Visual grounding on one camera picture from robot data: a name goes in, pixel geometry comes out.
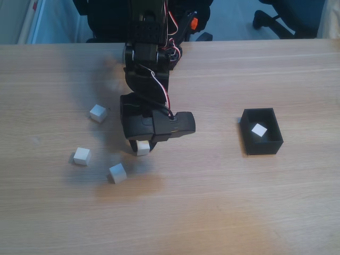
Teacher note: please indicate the white cube block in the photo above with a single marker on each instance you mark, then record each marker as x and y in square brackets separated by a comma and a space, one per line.
[81, 156]
[142, 149]
[97, 112]
[117, 172]
[259, 130]

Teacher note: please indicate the black open box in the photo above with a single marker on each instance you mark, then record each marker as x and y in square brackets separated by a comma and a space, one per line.
[263, 148]

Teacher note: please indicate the black clamp orange knob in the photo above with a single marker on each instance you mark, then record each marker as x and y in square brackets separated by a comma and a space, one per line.
[194, 24]

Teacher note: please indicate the pale partition panel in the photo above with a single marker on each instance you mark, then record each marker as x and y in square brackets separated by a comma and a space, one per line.
[53, 26]

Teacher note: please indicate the blue office chair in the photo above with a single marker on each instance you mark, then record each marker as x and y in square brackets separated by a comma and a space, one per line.
[297, 16]

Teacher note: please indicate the black oval camera box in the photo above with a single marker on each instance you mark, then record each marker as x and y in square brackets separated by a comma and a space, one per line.
[183, 125]

